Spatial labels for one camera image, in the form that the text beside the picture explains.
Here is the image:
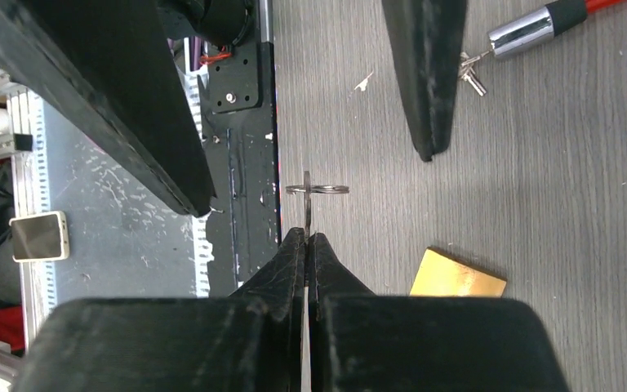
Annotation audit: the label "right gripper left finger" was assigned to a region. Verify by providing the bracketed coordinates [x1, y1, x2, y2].
[230, 228, 307, 391]

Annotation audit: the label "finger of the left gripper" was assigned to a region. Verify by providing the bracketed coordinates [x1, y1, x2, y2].
[382, 0, 468, 162]
[0, 1, 215, 216]

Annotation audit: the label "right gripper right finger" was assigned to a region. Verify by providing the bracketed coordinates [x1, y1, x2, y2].
[306, 233, 374, 391]

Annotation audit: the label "silver key bunch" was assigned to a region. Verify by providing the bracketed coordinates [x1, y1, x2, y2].
[458, 51, 491, 96]

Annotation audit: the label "red cable lock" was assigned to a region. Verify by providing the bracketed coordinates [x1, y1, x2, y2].
[487, 0, 620, 60]

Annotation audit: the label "large padlock keys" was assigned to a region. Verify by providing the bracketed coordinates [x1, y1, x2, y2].
[285, 171, 350, 238]

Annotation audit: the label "large brass padlock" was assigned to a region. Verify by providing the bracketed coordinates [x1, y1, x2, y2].
[409, 247, 507, 297]

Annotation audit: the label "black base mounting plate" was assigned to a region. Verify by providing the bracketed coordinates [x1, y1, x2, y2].
[198, 42, 282, 297]

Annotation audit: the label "white smartphone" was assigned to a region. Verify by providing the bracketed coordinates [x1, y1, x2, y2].
[9, 211, 70, 263]

